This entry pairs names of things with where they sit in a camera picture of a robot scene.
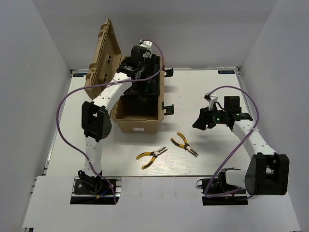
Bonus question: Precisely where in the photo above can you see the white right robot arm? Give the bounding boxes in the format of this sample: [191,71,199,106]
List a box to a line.
[193,94,290,197]

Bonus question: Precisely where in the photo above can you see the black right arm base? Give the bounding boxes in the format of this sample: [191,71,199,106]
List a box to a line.
[196,178,248,206]

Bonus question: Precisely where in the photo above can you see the green stubby screwdriver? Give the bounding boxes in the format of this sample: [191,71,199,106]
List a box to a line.
[142,83,152,94]

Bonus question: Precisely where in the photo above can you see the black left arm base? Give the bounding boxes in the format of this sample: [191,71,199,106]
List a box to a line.
[70,177,122,205]

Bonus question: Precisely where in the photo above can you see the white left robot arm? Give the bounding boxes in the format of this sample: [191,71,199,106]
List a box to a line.
[81,41,153,193]

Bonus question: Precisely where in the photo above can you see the black toolbox inner tray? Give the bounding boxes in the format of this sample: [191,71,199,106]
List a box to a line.
[117,55,161,97]

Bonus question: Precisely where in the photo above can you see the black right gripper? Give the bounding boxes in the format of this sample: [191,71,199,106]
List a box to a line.
[192,104,228,131]

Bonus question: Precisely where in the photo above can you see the tan plastic toolbox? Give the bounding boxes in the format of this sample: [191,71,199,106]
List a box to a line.
[85,20,174,133]

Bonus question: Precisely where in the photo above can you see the yellow pliers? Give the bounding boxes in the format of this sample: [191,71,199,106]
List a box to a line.
[170,132,198,157]
[136,146,167,170]

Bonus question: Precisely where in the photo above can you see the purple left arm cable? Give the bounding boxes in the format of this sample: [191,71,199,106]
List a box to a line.
[56,40,165,205]

